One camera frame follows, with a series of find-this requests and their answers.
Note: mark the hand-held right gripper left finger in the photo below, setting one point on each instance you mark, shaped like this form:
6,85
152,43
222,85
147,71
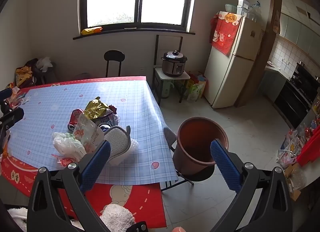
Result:
96,164

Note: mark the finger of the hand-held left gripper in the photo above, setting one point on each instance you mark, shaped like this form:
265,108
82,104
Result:
12,116
6,93

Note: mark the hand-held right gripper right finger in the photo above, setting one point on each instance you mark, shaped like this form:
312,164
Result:
225,164

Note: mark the grey mesh slipper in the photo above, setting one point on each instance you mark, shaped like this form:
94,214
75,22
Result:
118,141

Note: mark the white printed snack packet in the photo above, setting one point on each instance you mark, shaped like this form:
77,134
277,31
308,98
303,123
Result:
86,131

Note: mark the white plastic bag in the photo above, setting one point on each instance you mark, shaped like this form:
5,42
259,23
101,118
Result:
45,63
67,144

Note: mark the brown plastic bin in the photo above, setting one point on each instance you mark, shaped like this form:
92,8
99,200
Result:
197,136

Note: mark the white bubble wrap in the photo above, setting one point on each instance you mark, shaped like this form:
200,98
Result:
131,146

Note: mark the gold foil snack bag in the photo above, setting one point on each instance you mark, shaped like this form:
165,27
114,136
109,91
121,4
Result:
96,110

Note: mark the pile of small packets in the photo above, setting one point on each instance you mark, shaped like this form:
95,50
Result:
18,96

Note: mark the yellow snack bags pile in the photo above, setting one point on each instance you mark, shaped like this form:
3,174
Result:
23,75

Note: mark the small red wrapper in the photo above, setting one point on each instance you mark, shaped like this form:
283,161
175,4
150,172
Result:
63,161

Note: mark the blue can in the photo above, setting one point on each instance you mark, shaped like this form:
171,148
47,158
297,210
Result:
103,128

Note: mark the crumpled white plastic bag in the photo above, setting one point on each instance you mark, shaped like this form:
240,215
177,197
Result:
45,63

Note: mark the crushed red can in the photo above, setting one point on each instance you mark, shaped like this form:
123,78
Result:
75,118

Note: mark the dark red wrapper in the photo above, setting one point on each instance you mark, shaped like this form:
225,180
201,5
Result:
113,109

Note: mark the white fluffy garment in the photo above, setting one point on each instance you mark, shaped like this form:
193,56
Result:
117,218

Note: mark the grey chair seat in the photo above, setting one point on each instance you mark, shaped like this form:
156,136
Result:
170,136

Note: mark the blue plaid tablecloth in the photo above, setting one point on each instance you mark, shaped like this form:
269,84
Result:
137,111

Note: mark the cardboard pieces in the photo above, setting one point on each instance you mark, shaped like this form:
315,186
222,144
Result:
292,172

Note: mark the pile of colourful packets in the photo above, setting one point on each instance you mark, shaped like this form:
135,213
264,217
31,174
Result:
291,144

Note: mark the green and white bag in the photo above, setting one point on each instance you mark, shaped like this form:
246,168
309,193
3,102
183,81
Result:
196,91

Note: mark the cream refrigerator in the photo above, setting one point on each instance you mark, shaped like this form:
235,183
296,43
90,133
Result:
232,79

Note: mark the red plastic sheet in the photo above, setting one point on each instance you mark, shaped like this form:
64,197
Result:
310,146

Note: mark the orange and yellow bag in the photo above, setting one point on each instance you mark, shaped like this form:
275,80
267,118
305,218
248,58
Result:
198,78

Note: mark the green kitchen base cabinet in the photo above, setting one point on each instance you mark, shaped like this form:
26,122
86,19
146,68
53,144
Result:
271,84

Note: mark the black stove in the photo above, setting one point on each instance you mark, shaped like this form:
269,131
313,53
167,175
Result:
292,99

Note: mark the pale green kettle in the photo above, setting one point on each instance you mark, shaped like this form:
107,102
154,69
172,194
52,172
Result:
166,89

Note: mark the small white-top side table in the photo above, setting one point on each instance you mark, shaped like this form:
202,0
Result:
185,75

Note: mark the yellow snack packet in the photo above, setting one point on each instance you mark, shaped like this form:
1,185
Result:
91,30

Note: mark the black round-back chair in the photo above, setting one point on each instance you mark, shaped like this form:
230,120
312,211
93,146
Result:
114,56

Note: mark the electric pressure cooker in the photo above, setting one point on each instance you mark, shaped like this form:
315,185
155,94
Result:
173,65

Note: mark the red printed cloth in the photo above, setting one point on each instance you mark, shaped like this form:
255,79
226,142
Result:
225,36

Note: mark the hanging paper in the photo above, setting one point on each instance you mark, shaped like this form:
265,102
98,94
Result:
276,23

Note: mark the pale green basket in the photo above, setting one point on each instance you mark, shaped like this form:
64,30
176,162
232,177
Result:
230,7

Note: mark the clear plastic bag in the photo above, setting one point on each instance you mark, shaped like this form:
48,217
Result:
255,10

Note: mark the white boxes stack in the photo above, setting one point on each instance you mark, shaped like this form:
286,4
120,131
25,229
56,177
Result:
242,6

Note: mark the black metal frame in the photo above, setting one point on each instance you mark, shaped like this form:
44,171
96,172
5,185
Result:
156,46

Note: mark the kitchen wall cabinets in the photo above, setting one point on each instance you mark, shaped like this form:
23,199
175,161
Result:
295,29

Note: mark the wooden door frame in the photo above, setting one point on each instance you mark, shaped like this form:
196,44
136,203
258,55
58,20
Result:
271,1

